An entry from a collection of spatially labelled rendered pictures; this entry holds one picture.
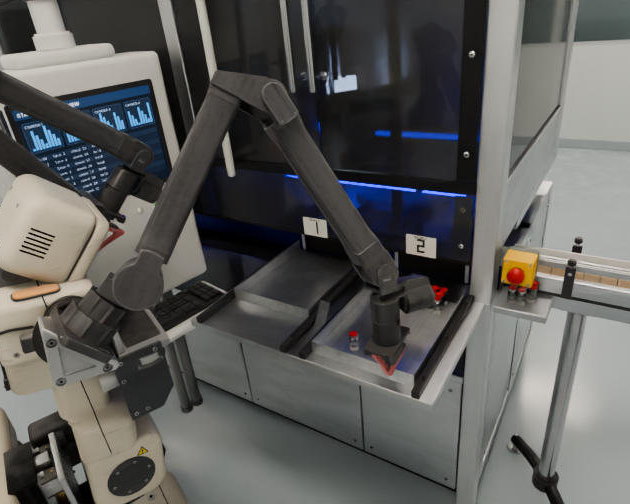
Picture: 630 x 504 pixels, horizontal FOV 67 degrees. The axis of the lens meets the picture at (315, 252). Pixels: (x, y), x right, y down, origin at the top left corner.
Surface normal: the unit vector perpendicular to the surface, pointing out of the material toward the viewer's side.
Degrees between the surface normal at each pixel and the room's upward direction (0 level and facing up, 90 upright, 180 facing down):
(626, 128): 90
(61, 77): 90
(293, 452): 0
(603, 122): 90
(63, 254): 90
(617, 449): 0
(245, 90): 72
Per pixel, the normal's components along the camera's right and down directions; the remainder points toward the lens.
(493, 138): -0.53, 0.44
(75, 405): 0.57, 0.33
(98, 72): 0.73, 0.25
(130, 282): 0.30, 0.11
